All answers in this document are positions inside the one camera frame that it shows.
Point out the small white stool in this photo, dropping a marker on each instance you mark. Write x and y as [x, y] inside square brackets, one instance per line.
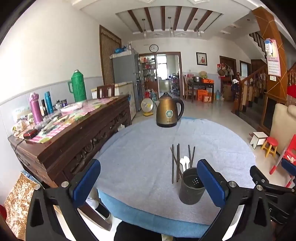
[259, 136]

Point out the wooden chair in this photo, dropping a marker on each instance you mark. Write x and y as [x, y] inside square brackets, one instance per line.
[101, 91]

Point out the dark glass bottle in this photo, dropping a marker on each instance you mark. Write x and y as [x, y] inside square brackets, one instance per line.
[44, 109]

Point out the blue bag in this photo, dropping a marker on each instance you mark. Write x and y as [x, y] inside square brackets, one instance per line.
[120, 50]

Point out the framed flower picture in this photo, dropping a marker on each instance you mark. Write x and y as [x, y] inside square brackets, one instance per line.
[201, 58]

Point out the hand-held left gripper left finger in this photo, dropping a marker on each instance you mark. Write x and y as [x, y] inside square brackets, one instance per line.
[86, 183]

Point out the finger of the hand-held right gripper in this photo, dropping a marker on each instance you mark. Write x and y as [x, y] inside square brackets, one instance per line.
[266, 179]

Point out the white plate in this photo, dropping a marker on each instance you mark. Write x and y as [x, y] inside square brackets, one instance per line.
[71, 107]

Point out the metal bowl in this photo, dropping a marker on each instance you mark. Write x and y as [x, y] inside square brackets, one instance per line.
[196, 79]

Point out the wooden pillar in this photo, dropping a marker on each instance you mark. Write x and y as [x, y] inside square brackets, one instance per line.
[270, 27]

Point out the small red device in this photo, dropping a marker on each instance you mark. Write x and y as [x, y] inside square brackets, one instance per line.
[30, 133]

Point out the blue-grey tablecloth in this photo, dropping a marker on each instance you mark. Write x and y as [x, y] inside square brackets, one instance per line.
[138, 150]

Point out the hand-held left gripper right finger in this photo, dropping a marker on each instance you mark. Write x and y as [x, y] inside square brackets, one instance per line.
[211, 185]

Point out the bronze electric kettle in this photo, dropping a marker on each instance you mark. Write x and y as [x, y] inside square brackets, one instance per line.
[168, 113]

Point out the carved dark wooden sideboard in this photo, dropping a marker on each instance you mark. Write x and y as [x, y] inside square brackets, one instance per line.
[69, 143]

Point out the clear water jug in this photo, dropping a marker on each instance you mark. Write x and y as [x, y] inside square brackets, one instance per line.
[217, 95]

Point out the dark wooden table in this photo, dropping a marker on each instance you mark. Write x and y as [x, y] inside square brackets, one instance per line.
[201, 85]

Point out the dark chopstick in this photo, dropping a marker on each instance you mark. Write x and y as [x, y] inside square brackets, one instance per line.
[193, 154]
[172, 166]
[189, 153]
[179, 151]

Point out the flat orange box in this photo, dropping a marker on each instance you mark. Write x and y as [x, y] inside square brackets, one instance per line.
[207, 80]

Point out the round electric heater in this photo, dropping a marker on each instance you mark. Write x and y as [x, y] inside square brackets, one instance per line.
[147, 105]

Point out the wall calendar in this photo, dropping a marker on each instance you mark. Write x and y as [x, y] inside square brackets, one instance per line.
[272, 60]

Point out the beige chair back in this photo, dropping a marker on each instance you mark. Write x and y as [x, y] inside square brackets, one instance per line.
[281, 125]

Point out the teal bottle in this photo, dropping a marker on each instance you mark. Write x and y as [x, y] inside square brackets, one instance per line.
[48, 104]

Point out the orange carton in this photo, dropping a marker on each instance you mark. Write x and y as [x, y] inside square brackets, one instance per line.
[208, 98]
[201, 94]

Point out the white chest freezer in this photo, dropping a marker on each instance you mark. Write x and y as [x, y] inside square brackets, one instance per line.
[124, 89]

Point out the red and yellow stool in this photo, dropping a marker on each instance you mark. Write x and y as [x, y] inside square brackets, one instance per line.
[271, 141]

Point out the round wall clock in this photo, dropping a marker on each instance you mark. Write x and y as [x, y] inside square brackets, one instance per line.
[153, 48]

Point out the pink checkered cloth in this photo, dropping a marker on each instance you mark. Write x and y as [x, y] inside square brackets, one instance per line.
[69, 118]

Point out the pink bottle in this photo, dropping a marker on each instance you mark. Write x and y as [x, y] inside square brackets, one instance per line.
[36, 110]

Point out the green thermos jug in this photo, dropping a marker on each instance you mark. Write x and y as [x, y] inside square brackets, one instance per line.
[78, 87]

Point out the pendant lamp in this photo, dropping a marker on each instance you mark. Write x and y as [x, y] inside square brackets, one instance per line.
[144, 34]
[198, 31]
[171, 31]

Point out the white ceramic spoon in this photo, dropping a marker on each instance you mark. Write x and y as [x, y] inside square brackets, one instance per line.
[186, 160]
[182, 163]

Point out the wooden stair railing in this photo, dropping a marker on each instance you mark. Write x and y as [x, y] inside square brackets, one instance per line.
[252, 81]

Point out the bamboo door curtain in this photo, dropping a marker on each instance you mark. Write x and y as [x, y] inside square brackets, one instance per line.
[108, 55]

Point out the grey refrigerator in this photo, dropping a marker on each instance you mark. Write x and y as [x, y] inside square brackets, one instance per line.
[124, 69]

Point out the red child chair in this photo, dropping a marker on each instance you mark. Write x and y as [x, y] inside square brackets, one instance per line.
[290, 157]

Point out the dark metal utensil holder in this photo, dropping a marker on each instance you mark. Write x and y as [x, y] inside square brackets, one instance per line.
[188, 194]

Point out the gold patterned mat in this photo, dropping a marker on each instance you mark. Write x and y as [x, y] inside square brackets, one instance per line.
[19, 201]

